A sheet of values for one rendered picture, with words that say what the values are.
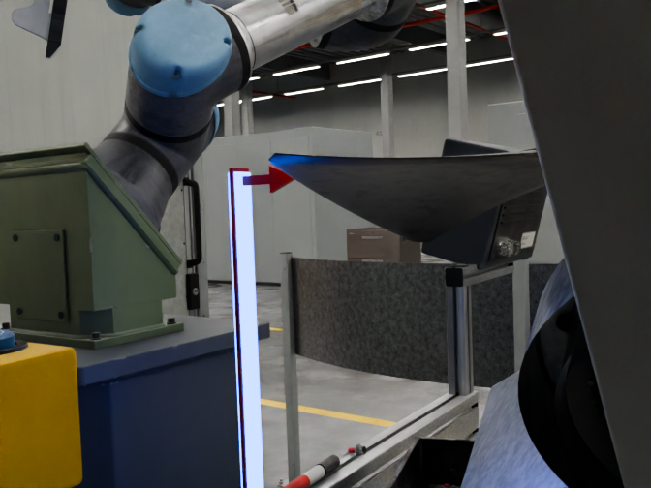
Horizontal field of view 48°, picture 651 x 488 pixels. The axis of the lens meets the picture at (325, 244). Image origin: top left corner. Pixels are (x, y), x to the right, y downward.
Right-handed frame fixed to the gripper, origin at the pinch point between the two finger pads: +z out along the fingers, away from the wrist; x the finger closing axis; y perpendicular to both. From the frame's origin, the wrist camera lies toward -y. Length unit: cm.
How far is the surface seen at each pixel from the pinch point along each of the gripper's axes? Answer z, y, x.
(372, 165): 43, -21, 18
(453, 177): 42, -28, 17
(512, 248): 8, -71, -18
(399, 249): -390, -344, -394
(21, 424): 56, -1, 4
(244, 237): 34.4, -17.6, 1.2
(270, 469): -70, -115, -238
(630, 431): 67, -24, 25
